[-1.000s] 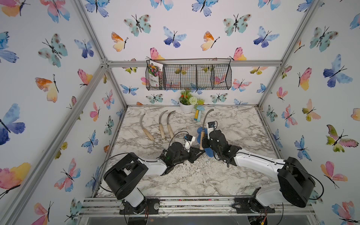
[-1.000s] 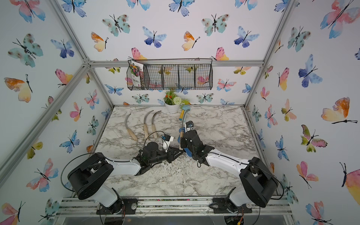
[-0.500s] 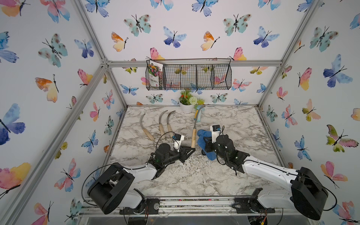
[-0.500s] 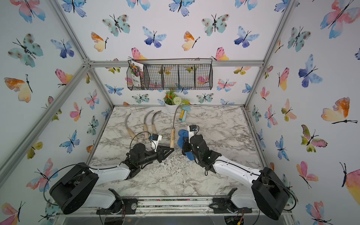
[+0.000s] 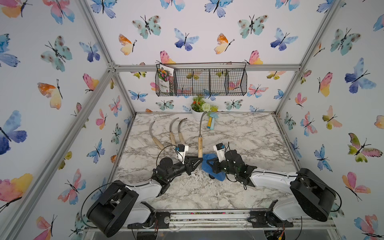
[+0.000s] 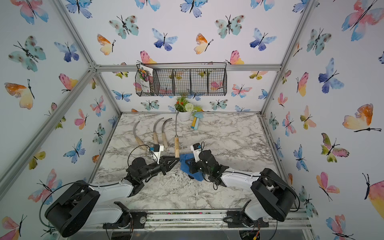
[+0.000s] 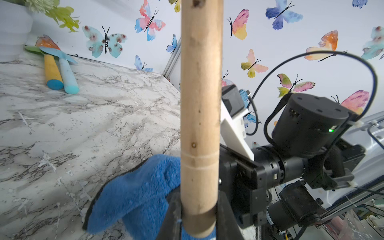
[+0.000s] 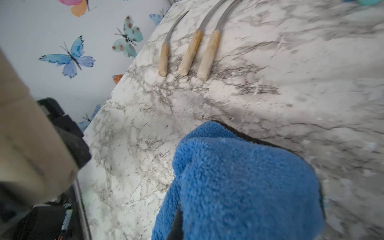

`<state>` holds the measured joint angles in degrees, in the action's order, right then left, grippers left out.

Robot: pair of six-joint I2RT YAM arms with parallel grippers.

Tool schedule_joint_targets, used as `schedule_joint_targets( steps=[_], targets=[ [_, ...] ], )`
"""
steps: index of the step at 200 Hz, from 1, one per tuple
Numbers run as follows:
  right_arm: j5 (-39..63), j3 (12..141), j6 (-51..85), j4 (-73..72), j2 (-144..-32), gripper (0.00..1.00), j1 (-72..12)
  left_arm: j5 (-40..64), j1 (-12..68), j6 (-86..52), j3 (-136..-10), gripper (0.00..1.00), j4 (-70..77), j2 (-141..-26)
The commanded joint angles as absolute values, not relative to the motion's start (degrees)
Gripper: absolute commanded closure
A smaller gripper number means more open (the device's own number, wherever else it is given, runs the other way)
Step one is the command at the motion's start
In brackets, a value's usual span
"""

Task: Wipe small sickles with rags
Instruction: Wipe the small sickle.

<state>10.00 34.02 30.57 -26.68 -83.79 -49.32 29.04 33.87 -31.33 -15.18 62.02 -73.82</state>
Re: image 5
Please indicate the aluminium front rail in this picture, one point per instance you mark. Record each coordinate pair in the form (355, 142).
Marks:
(224, 220)

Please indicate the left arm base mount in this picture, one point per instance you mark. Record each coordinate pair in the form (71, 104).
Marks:
(144, 216)

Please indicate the teal garden trowel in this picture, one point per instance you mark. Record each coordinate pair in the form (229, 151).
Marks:
(214, 115)

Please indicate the blue microfiber rag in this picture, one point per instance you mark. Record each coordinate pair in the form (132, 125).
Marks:
(221, 176)

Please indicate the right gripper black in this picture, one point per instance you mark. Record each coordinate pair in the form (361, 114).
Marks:
(215, 162)

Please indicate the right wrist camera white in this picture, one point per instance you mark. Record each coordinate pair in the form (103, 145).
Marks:
(220, 150)

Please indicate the black wire wall basket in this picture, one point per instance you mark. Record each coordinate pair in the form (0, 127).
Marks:
(206, 79)

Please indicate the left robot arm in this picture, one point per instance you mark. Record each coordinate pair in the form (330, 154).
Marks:
(126, 205)

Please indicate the white pot with plant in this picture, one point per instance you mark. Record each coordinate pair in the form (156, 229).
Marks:
(199, 106)

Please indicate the yellow handled garden tool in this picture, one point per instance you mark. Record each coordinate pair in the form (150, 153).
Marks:
(209, 122)

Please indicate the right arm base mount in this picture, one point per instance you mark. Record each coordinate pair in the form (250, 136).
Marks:
(266, 218)

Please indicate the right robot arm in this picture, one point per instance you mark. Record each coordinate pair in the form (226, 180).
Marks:
(310, 196)

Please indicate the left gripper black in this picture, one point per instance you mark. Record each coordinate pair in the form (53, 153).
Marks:
(190, 162)

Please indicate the seed packet in basket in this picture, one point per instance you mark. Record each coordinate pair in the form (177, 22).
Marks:
(166, 77)

